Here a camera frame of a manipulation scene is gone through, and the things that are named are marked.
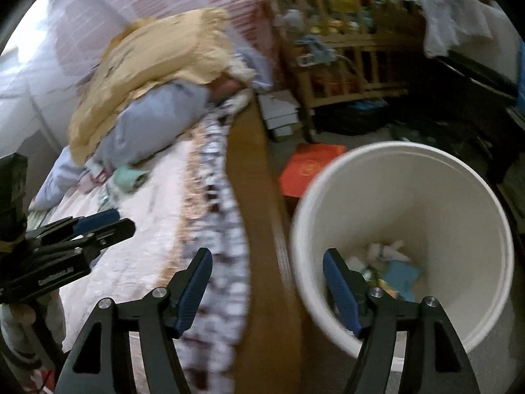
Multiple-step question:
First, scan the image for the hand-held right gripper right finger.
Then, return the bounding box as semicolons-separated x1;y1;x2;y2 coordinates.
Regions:
322;248;481;394

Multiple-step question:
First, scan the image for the patterned bed cover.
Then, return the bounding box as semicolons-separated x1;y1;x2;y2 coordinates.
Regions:
164;90;255;374

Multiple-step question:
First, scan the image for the crumpled white tissue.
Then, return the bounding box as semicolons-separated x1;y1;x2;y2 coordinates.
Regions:
365;240;411;263

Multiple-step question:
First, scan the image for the red box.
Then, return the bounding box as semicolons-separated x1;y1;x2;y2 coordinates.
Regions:
279;143;347;200

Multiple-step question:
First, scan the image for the yellow blanket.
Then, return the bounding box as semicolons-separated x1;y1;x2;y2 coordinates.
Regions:
68;8;234;163

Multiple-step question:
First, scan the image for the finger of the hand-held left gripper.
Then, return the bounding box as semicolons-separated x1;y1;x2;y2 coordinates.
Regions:
37;218;136;264
25;208;121;247

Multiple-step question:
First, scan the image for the green cloth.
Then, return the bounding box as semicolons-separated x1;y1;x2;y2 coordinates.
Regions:
113;166;148;193

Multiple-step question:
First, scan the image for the black bag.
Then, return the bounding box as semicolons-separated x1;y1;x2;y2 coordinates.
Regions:
324;100;394;136

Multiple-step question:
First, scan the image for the white plastic bucket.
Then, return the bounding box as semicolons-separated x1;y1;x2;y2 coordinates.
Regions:
289;141;515;372

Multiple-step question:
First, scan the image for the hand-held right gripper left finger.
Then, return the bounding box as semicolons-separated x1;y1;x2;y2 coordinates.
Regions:
54;247;214;394

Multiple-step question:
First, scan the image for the black furniture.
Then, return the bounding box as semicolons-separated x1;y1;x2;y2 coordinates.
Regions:
427;49;525;181

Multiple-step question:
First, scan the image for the blue snack bag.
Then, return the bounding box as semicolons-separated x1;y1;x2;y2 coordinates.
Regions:
383;260;423;300

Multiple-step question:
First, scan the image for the white cloth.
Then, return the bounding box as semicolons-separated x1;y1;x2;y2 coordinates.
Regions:
394;0;497;56

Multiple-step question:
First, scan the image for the white cardboard box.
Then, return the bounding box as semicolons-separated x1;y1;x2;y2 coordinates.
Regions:
258;92;302;138

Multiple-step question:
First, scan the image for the wooden bed frame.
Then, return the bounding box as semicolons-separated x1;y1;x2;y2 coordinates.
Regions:
225;94;304;394

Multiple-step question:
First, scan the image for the grey lavender blanket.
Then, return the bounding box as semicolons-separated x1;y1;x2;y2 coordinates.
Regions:
31;45;273;210

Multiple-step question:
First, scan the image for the wooden crib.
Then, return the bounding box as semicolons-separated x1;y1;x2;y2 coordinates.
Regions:
262;0;427;140

